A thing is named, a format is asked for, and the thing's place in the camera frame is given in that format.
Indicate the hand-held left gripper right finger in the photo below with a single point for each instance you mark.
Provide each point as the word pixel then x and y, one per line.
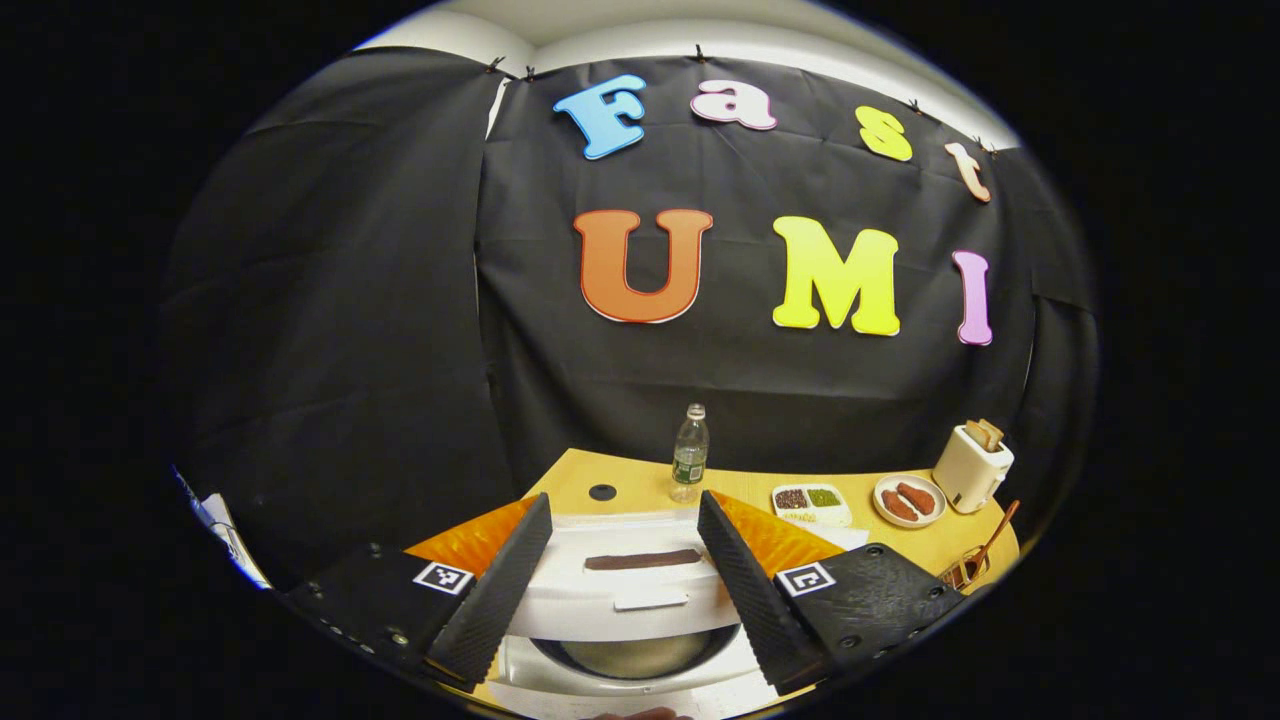
pixel 755 600

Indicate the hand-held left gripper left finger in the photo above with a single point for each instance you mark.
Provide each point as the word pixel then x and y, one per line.
pixel 490 600

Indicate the white rice cooker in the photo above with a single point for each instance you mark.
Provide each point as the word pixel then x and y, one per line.
pixel 640 585

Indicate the white divided grain dish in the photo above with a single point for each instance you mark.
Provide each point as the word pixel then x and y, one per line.
pixel 810 503

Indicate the clear plastic water bottle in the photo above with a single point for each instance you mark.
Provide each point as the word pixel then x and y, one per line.
pixel 689 460

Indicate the black table grommet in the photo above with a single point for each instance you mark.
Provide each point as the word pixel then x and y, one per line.
pixel 602 492

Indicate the white round plate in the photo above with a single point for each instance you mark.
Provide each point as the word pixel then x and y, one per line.
pixel 882 510

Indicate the brown meat piece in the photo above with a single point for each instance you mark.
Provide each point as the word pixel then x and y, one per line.
pixel 917 498
pixel 898 505

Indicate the white toaster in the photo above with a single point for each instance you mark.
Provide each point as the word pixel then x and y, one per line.
pixel 970 475

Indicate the white side table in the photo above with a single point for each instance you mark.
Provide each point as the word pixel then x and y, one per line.
pixel 235 545

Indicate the toast slice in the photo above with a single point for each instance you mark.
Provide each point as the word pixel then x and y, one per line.
pixel 993 431
pixel 976 435

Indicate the black backdrop cloth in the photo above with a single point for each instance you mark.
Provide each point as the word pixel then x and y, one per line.
pixel 400 300

